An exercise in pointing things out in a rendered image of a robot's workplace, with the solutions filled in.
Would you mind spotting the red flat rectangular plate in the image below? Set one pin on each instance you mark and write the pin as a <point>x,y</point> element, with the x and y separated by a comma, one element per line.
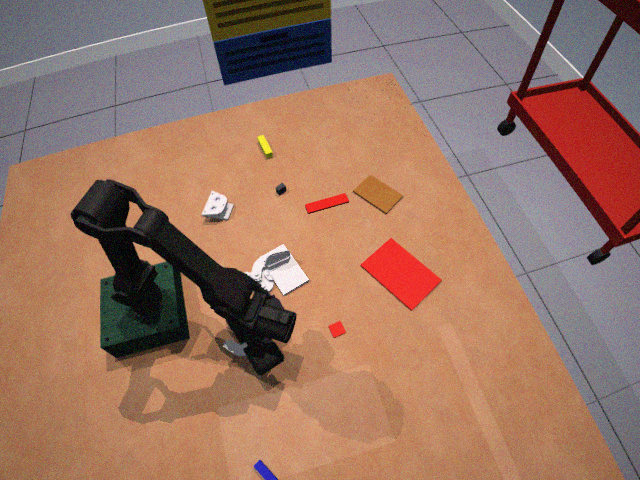
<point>399,272</point>

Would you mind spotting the blue flat bar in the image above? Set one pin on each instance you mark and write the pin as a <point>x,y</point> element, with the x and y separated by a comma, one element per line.
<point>264,471</point>

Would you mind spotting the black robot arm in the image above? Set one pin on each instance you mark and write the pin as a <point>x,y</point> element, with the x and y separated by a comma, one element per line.
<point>102,214</point>

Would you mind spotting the red flat bar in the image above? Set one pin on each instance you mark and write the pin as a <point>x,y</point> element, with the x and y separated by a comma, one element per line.
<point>326,203</point>

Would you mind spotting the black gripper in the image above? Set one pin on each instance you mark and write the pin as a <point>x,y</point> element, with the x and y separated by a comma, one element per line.
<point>262,353</point>

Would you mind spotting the yellow rectangular block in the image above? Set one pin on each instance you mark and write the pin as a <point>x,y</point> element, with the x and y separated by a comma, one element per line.
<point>265,146</point>

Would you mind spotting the brown flat rectangular plate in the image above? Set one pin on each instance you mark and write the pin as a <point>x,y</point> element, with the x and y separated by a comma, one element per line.
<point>378,193</point>

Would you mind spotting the small red cube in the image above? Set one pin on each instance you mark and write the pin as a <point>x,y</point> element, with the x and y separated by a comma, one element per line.
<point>337,329</point>

